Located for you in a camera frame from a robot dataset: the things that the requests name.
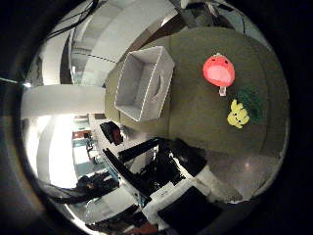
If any red pink plush toy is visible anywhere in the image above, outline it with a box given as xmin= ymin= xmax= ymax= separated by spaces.
xmin=201 ymin=52 xmax=236 ymax=97

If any olive green table cloth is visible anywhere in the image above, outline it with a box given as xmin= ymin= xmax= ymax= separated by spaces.
xmin=104 ymin=26 xmax=290 ymax=158

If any black office chair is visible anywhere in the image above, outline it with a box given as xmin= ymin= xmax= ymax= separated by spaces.
xmin=99 ymin=120 xmax=125 ymax=147

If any dark computer workstation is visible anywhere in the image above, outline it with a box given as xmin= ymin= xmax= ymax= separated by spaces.
xmin=48 ymin=171 xmax=120 ymax=205

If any grey fabric storage box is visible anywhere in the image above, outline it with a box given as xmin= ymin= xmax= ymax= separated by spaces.
xmin=113 ymin=45 xmax=176 ymax=123

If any black hanging cable bundle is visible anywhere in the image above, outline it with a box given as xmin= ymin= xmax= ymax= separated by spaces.
xmin=45 ymin=0 xmax=101 ymax=42

